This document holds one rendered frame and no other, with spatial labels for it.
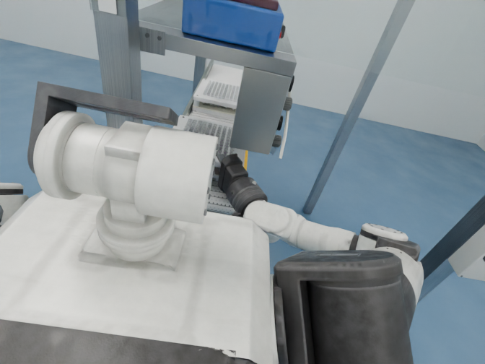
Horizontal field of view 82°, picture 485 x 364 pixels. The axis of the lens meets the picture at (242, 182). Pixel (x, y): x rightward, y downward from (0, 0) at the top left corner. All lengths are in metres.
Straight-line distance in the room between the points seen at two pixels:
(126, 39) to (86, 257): 0.43
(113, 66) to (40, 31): 4.44
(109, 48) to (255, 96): 0.30
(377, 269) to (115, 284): 0.22
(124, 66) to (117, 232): 0.43
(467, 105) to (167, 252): 4.96
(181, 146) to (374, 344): 0.22
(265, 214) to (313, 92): 3.71
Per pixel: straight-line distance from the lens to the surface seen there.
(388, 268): 0.28
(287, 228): 0.61
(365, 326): 0.29
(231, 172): 0.73
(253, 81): 0.64
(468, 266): 1.00
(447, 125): 5.12
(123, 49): 0.61
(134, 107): 0.21
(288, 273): 0.28
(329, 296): 0.28
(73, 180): 0.21
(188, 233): 0.28
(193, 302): 0.24
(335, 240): 0.60
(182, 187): 0.18
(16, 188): 0.64
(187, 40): 0.63
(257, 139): 0.70
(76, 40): 4.81
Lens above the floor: 1.49
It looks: 38 degrees down
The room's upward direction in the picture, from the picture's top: 14 degrees clockwise
